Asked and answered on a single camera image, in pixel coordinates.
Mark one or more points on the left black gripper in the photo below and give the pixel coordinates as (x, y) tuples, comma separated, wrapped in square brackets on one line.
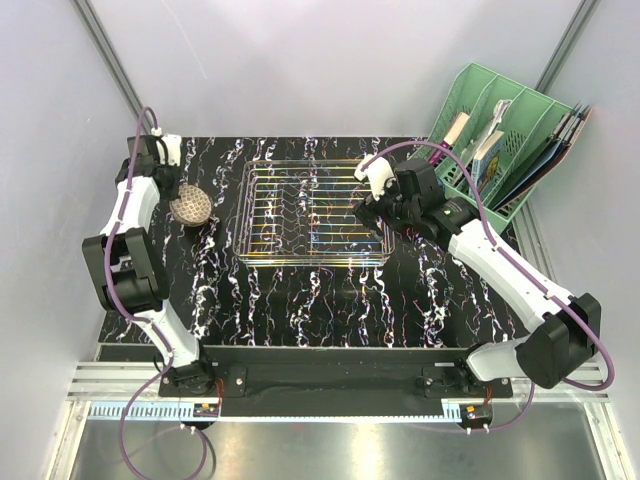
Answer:
[(173, 192)]

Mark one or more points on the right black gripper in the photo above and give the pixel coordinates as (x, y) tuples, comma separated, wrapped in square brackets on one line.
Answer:
[(369, 209)]

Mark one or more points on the red patterned ceramic bowl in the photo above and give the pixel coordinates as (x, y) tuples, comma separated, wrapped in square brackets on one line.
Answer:
[(192, 207)]

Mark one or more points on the metal wire dish rack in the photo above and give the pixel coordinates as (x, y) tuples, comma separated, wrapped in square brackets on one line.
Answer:
[(300, 213)]

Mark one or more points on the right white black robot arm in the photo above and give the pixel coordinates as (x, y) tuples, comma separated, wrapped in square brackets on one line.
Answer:
[(562, 329)]

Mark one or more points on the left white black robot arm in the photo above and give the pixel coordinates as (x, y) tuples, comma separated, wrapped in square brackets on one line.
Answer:
[(128, 274)]

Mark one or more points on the blue yellow cover book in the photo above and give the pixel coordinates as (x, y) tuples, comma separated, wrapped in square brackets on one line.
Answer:
[(485, 161)]

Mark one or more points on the purple spine book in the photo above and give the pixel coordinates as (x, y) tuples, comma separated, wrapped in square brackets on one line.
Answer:
[(442, 145)]

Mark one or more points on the green plastic file organizer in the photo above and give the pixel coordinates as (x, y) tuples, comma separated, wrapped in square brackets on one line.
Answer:
[(508, 137)]

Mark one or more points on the white crumpled paper item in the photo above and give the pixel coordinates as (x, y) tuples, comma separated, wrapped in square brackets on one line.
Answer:
[(498, 114)]

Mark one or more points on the black marble pattern mat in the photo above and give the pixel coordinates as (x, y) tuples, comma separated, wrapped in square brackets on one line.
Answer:
[(420, 297)]

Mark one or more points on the dark folders stack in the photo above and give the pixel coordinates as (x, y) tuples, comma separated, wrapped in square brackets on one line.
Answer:
[(555, 143)]

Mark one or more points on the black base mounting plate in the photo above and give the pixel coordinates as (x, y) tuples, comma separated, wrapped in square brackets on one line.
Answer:
[(331, 407)]

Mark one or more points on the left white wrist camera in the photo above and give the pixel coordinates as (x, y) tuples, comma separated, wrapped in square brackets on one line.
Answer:
[(168, 146)]

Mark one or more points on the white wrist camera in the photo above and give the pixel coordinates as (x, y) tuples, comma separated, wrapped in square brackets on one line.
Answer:
[(168, 146), (377, 171)]

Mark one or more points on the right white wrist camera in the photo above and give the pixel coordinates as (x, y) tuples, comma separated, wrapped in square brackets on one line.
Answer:
[(377, 171)]

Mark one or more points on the aluminium rail frame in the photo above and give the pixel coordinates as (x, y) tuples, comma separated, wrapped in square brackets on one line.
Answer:
[(120, 380)]

